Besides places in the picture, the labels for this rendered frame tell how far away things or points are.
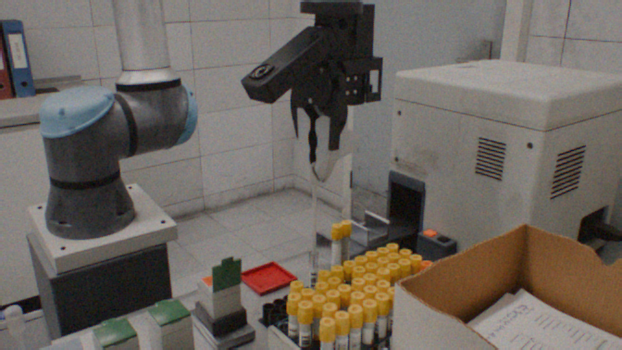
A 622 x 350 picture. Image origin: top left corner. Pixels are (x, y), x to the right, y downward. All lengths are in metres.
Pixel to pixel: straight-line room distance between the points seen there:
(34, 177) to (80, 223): 1.34
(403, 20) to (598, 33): 0.88
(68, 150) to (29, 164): 1.36
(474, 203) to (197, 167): 2.52
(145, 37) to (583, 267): 0.74
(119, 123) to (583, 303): 0.73
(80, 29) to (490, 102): 2.35
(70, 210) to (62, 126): 0.14
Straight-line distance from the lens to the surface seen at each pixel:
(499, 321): 0.67
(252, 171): 3.40
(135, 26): 0.95
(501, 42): 2.27
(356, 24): 0.62
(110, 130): 0.91
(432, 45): 2.48
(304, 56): 0.56
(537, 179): 0.76
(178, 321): 0.65
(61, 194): 0.95
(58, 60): 2.84
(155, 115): 0.95
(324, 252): 0.84
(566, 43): 2.20
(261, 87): 0.54
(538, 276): 0.73
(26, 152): 2.25
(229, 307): 0.69
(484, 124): 0.78
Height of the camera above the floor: 1.30
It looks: 20 degrees down
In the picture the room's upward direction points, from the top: straight up
